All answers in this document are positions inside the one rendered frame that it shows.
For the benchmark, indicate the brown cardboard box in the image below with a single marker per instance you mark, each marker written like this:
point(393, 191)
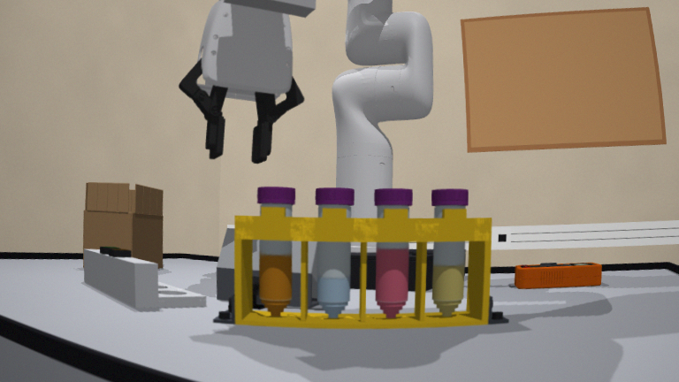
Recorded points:
point(108, 223)

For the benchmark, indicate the grey button housing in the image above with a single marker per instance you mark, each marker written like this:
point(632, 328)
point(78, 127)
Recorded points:
point(225, 272)

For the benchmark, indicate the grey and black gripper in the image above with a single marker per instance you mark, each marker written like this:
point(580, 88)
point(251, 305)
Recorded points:
point(252, 51)

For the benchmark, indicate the purple screw cap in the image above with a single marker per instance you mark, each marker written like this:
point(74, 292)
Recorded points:
point(450, 197)
point(335, 195)
point(393, 196)
point(276, 195)

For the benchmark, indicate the black table edge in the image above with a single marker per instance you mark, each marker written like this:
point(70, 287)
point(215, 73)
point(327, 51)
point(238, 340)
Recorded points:
point(115, 369)

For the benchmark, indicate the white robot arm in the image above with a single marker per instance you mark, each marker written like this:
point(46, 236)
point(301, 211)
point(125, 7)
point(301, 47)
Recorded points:
point(363, 97)

